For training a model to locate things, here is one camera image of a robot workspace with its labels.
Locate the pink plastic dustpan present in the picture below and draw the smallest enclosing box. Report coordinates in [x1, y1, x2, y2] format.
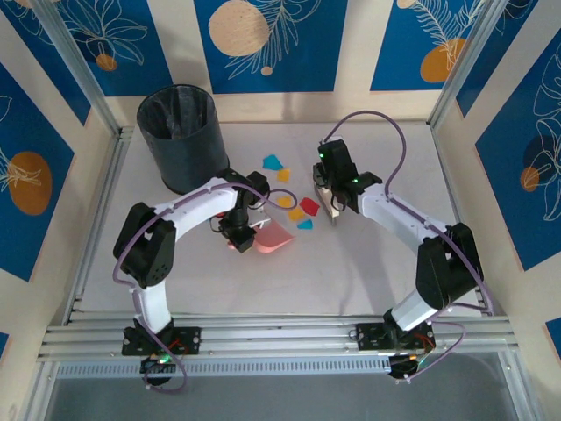
[225, 218, 295, 255]

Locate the white hand brush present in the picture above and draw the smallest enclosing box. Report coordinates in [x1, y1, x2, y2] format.
[313, 183, 341, 225]

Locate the black round waste bin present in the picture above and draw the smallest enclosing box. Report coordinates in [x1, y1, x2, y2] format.
[136, 84, 231, 196]

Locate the grey plastic bin liner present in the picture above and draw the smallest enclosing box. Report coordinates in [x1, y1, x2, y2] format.
[143, 86, 215, 141]

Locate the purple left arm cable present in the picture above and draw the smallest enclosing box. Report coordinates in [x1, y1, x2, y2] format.
[112, 182, 300, 395]

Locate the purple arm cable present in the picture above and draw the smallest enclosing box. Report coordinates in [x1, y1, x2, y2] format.
[322, 110, 494, 383]
[112, 182, 300, 395]

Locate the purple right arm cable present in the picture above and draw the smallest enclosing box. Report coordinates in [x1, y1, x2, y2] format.
[322, 110, 494, 383]

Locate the wide aluminium frame rail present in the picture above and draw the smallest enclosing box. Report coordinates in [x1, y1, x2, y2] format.
[37, 311, 521, 363]

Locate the aluminium side rail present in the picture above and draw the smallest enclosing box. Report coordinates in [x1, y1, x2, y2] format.
[427, 122, 499, 318]
[63, 125, 135, 326]

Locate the grey slotted cable duct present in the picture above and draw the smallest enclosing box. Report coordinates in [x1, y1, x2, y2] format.
[55, 355, 392, 381]

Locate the aluminium corner post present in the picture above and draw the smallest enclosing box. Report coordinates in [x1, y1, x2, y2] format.
[31, 0, 124, 138]
[428, 0, 541, 129]

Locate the aluminium frame leg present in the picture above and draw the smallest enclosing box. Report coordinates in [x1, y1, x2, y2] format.
[499, 350, 543, 421]
[24, 360, 60, 421]

